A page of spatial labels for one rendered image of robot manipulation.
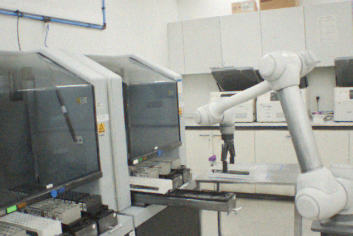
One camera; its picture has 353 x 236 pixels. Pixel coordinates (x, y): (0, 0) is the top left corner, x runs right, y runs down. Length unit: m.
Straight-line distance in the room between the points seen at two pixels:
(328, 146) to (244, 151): 0.93
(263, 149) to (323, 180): 2.58
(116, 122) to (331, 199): 1.08
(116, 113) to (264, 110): 2.46
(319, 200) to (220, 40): 3.25
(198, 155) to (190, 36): 1.50
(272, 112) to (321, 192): 2.56
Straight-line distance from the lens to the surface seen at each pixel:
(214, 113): 1.92
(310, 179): 1.55
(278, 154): 4.06
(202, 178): 2.13
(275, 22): 4.33
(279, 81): 1.57
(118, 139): 1.85
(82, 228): 1.57
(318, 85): 4.56
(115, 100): 1.84
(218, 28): 4.51
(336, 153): 4.00
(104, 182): 1.78
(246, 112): 4.08
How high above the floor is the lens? 1.38
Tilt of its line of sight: 5 degrees down
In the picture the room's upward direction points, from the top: 3 degrees counter-clockwise
